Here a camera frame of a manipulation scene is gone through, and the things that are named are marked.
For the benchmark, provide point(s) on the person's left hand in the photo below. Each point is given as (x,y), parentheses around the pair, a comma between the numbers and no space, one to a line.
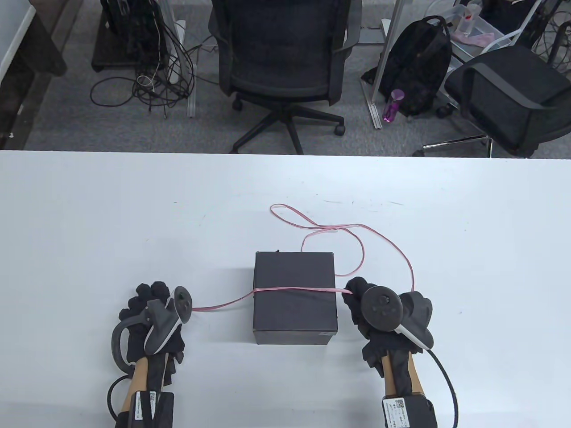
(151,290)

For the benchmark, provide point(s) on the person's right hand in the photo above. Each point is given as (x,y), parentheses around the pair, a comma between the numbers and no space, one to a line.
(352,310)

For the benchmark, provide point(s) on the black left forearm pack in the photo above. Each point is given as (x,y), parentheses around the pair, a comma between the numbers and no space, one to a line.
(156,410)

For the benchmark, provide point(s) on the person's right forearm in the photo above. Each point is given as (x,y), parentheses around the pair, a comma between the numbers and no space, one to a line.
(401,370)

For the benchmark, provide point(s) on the white frame storage rack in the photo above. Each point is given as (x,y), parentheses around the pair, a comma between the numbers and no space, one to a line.
(504,41)

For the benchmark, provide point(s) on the black cardboard box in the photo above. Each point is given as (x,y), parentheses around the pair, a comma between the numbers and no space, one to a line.
(294,272)

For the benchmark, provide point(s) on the pink ribbon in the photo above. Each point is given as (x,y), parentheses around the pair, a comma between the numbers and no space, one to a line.
(290,290)

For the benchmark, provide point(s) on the pink cloth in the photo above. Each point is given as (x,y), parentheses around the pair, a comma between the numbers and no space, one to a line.
(475,39)

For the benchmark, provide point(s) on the purple water bottle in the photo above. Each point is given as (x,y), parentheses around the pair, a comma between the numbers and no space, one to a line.
(392,107)

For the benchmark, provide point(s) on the black backpack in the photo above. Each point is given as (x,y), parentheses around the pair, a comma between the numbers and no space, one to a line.
(415,58)

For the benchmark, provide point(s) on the black right forearm pack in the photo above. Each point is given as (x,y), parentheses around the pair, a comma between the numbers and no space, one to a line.
(410,412)

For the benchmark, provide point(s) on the clear small bottle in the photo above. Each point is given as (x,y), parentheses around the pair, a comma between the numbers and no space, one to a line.
(470,22)

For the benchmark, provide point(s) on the white power strip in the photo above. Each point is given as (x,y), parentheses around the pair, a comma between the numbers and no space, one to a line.
(179,31)

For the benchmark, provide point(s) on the black mesh office chair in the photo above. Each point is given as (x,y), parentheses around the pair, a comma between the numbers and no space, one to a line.
(281,44)

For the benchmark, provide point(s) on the person's left forearm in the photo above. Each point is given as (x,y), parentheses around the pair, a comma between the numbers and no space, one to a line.
(140,374)

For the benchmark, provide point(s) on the white metal desk leg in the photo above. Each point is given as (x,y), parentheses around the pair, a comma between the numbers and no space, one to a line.
(192,107)
(376,116)

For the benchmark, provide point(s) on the grey right hand controller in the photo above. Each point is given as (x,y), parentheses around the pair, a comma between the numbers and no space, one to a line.
(379,307)

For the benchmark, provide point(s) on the black chair with grey armrest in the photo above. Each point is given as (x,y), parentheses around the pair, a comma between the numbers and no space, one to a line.
(513,89)

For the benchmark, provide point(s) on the white desk with dark side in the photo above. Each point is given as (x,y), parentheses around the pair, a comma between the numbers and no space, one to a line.
(13,35)

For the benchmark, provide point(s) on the grey hand controller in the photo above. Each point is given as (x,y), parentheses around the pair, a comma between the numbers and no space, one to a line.
(379,307)
(163,321)

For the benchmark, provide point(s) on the grey left hand controller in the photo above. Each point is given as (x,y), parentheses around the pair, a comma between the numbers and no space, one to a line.
(163,321)

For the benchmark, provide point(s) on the black computer tower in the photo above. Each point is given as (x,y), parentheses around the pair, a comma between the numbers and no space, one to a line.
(120,26)

